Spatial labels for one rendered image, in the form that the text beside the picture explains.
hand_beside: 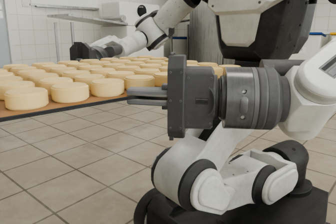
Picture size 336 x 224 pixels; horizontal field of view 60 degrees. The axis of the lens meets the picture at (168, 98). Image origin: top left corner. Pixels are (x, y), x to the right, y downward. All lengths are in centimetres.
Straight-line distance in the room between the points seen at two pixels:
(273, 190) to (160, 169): 42
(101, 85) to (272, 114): 24
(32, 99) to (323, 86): 35
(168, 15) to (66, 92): 79
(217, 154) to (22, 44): 391
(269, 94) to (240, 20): 52
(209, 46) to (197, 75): 464
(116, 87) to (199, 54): 474
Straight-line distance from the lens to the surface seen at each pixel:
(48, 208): 154
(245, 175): 99
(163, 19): 115
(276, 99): 39
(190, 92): 40
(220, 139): 83
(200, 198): 77
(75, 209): 150
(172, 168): 80
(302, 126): 45
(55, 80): 47
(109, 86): 42
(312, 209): 125
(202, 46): 511
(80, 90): 41
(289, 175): 114
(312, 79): 40
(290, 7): 89
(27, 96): 38
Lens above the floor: 81
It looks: 13 degrees down
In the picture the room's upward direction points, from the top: straight up
